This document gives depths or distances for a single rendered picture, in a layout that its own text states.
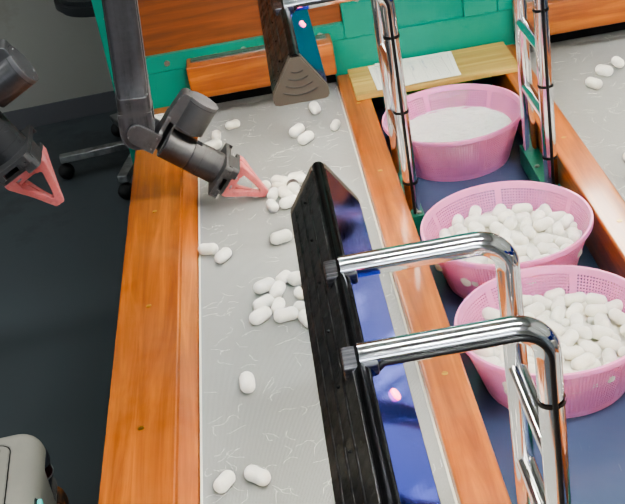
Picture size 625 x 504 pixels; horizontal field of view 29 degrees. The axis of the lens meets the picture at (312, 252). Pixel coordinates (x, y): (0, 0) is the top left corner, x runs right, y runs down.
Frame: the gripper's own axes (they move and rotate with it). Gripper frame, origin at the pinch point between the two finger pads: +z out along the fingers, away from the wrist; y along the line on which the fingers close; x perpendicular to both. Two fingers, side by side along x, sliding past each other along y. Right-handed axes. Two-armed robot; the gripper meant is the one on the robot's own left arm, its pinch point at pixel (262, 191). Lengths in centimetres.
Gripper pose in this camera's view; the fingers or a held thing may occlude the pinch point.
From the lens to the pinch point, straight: 210.4
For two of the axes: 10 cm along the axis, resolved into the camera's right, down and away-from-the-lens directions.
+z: 8.5, 4.3, 3.0
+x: -5.2, 7.6, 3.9
